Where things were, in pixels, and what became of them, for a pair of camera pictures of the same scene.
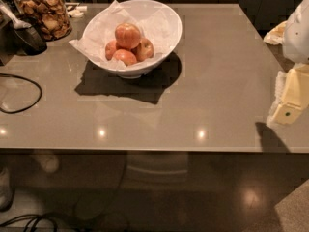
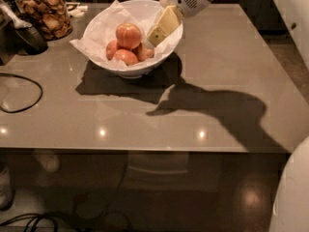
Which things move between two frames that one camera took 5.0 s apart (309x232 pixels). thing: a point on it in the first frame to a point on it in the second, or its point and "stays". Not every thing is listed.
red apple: x=127 y=35 stays
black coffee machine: x=18 y=35 stays
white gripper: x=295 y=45 to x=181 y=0
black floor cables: x=34 y=217 stays
